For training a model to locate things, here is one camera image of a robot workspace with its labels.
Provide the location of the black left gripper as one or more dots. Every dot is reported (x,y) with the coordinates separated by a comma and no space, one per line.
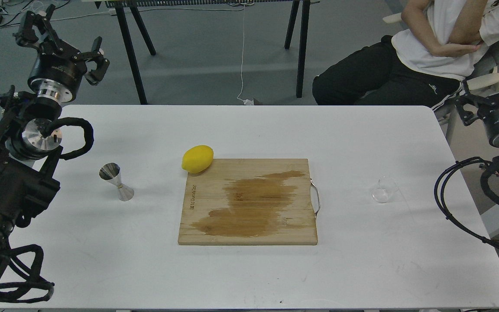
(52,62)

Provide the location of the steel double jigger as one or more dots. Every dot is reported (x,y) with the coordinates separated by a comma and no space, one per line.
(111,172)

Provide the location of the clear glass measuring cup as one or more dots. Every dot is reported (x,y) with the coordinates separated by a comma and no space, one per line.
(385,189)

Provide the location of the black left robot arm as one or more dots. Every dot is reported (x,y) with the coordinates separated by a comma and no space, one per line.
(33,139)

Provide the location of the seated person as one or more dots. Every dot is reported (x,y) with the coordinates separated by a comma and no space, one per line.
(425,64)

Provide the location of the yellow lemon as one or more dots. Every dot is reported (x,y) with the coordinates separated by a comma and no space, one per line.
(197,159)

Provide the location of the wooden cutting board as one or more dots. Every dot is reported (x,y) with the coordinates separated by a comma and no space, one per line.
(249,202)

